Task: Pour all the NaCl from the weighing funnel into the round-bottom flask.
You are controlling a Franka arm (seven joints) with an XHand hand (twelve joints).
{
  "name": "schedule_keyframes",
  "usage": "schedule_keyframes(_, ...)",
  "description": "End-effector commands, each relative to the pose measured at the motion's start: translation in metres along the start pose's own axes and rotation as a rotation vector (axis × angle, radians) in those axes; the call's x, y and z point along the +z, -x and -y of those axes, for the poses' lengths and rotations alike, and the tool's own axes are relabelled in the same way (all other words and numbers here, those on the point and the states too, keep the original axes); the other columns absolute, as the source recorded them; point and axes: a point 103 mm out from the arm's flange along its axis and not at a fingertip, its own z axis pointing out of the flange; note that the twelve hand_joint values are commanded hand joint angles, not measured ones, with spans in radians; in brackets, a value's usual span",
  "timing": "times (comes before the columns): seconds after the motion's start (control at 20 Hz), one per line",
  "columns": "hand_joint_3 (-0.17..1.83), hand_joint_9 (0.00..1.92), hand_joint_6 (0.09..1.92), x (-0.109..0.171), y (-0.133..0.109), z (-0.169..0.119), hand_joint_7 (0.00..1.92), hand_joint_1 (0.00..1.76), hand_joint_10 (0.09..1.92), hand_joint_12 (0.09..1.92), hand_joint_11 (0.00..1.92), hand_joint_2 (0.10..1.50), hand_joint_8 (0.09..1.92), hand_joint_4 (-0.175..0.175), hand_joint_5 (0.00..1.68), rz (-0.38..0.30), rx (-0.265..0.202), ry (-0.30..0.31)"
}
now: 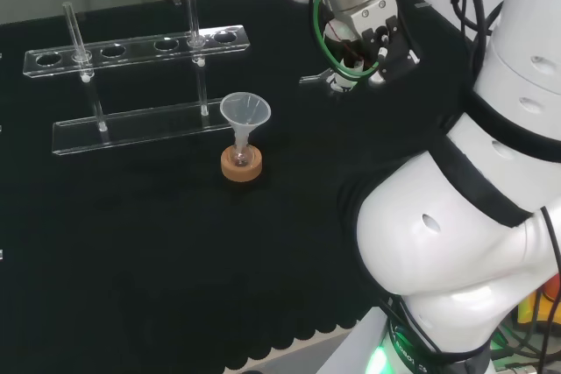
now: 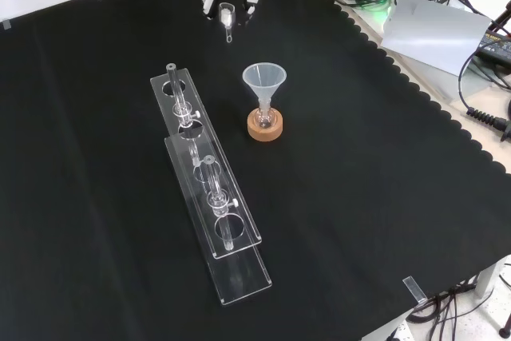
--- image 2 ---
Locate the small glass round-bottom flask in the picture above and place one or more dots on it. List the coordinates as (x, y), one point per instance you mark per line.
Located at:
(264, 117)

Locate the translucent plastic funnel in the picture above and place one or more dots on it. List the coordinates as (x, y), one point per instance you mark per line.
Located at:
(263, 79)

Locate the black bench cloth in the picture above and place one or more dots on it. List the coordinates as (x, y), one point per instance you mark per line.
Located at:
(120, 157)

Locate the clear acrylic funnel stand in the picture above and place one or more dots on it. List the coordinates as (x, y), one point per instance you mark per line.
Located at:
(235, 213)

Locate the clear tape strip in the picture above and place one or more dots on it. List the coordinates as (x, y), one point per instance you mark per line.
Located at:
(415, 290)

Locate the pale grey board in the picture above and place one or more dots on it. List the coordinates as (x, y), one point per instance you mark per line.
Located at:
(431, 33)

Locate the black power adapter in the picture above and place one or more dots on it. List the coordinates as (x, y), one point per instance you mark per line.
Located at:
(495, 43)

